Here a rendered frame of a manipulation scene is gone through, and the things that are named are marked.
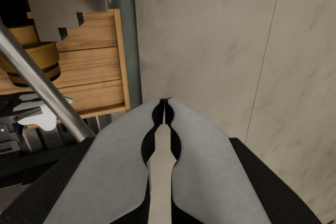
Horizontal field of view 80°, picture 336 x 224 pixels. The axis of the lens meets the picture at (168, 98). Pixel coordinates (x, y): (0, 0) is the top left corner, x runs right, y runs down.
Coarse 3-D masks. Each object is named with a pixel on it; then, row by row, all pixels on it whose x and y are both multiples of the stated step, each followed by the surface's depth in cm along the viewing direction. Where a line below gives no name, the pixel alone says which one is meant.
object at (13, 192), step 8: (8, 176) 58; (16, 176) 58; (0, 184) 56; (8, 184) 56; (16, 184) 56; (0, 192) 55; (8, 192) 56; (16, 192) 57; (0, 200) 56; (8, 200) 57; (0, 208) 57
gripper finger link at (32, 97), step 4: (20, 96) 38; (24, 96) 38; (28, 96) 38; (32, 96) 38; (36, 96) 38; (64, 96) 39; (68, 96) 39; (20, 100) 37; (24, 100) 36; (28, 100) 37; (32, 100) 37; (36, 100) 38
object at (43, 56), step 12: (12, 24) 32; (24, 24) 29; (24, 36) 29; (36, 36) 30; (24, 48) 29; (36, 48) 29; (48, 48) 31; (0, 60) 29; (36, 60) 30; (48, 60) 32; (12, 72) 30; (48, 72) 33; (60, 72) 36; (24, 84) 32
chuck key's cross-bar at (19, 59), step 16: (0, 32) 12; (0, 48) 12; (16, 48) 12; (16, 64) 12; (32, 64) 13; (32, 80) 13; (48, 80) 13; (48, 96) 13; (64, 112) 14; (80, 128) 15
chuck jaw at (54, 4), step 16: (32, 0) 28; (48, 0) 28; (64, 0) 28; (80, 0) 29; (96, 0) 29; (32, 16) 29; (48, 16) 29; (64, 16) 29; (80, 16) 31; (48, 32) 30; (64, 32) 33
